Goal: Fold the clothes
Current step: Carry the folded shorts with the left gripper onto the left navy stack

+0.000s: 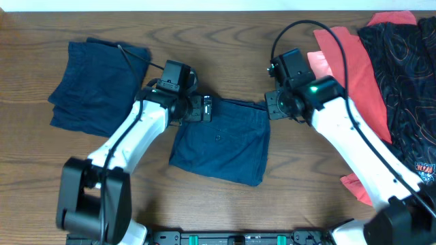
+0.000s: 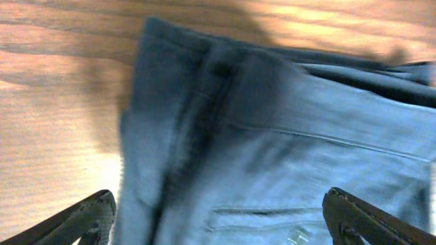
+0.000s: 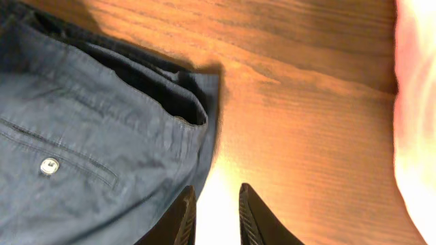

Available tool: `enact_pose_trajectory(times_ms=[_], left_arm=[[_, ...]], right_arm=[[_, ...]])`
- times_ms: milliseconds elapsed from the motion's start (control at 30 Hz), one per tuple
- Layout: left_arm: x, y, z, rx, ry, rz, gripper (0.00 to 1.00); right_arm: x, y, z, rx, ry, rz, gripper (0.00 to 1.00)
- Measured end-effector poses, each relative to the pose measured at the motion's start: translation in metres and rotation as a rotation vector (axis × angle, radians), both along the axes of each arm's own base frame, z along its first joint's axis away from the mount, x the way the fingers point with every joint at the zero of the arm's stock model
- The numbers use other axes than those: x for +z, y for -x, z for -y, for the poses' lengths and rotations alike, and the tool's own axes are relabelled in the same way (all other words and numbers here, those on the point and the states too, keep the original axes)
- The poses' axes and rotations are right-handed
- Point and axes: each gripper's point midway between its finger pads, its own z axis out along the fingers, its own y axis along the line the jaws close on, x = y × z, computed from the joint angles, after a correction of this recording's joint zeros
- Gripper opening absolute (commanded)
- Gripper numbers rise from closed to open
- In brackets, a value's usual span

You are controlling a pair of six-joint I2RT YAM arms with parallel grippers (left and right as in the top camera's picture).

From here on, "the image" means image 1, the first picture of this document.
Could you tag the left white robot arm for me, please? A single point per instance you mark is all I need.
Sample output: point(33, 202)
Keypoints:
point(95, 193)

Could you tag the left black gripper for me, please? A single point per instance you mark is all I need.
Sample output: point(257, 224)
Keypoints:
point(195, 115)

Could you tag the folded navy shorts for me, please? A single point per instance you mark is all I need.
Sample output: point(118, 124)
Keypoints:
point(99, 86)

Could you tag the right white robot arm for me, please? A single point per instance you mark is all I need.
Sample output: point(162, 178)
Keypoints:
point(404, 205)

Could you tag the black patterned shorts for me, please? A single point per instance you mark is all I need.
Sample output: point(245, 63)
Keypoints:
point(403, 59)

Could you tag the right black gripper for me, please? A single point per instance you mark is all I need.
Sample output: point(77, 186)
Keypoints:
point(274, 111)

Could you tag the red orange shorts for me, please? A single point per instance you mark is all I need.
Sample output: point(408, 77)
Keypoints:
point(363, 88)

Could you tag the navy shorts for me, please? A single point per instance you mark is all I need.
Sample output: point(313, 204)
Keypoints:
point(233, 146)
point(99, 86)

